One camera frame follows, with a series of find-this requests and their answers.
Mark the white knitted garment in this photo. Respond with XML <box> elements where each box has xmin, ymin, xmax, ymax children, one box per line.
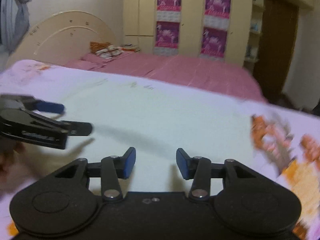
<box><xmin>32</xmin><ymin>78</ymin><xmax>283</xmax><ymax>196</ymax></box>

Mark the person's left hand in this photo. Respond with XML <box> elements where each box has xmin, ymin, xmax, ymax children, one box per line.
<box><xmin>1</xmin><ymin>138</ymin><xmax>25</xmax><ymax>183</ymax></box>

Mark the floral lilac bed sheet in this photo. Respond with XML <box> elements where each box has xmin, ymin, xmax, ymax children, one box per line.
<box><xmin>1</xmin><ymin>60</ymin><xmax>319</xmax><ymax>239</ymax></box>

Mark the cream arched headboard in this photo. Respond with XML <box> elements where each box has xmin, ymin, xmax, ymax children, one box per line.
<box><xmin>6</xmin><ymin>10</ymin><xmax>117</xmax><ymax>68</ymax></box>

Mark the orange patterned pillow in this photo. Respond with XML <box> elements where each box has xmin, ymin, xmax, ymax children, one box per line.
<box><xmin>89</xmin><ymin>42</ymin><xmax>122</xmax><ymax>59</ymax></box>

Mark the grey curtain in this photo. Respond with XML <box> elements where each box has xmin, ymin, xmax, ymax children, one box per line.
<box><xmin>1</xmin><ymin>0</ymin><xmax>31</xmax><ymax>54</ymax></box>

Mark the pink bedspread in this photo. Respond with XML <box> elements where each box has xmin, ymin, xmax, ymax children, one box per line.
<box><xmin>65</xmin><ymin>51</ymin><xmax>266</xmax><ymax>102</ymax></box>

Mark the lower right magenta poster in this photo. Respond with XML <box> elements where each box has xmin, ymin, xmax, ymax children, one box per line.
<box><xmin>200</xmin><ymin>27</ymin><xmax>227</xmax><ymax>59</ymax></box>

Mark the magenta poster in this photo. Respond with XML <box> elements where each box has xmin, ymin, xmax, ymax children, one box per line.
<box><xmin>157</xmin><ymin>0</ymin><xmax>182</xmax><ymax>23</ymax></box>
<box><xmin>204</xmin><ymin>0</ymin><xmax>231</xmax><ymax>31</ymax></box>
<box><xmin>200</xmin><ymin>27</ymin><xmax>227</xmax><ymax>59</ymax></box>
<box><xmin>153</xmin><ymin>21</ymin><xmax>180</xmax><ymax>56</ymax></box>

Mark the corner shelf unit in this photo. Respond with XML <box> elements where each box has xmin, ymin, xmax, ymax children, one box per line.
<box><xmin>244</xmin><ymin>0</ymin><xmax>265</xmax><ymax>74</ymax></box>

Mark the lower left magenta poster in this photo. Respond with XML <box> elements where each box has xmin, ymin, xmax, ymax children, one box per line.
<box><xmin>153</xmin><ymin>21</ymin><xmax>180</xmax><ymax>56</ymax></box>

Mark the cream wardrobe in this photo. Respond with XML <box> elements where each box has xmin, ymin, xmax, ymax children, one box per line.
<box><xmin>123</xmin><ymin>0</ymin><xmax>252</xmax><ymax>66</ymax></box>

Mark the upper left magenta poster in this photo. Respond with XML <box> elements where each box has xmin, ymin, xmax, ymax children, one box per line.
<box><xmin>157</xmin><ymin>0</ymin><xmax>182</xmax><ymax>23</ymax></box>

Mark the upper right magenta poster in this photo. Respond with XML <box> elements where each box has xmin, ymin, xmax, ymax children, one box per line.
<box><xmin>204</xmin><ymin>0</ymin><xmax>231</xmax><ymax>31</ymax></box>

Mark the dark brown door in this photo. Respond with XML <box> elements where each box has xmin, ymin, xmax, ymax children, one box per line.
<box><xmin>253</xmin><ymin>0</ymin><xmax>299</xmax><ymax>102</ymax></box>

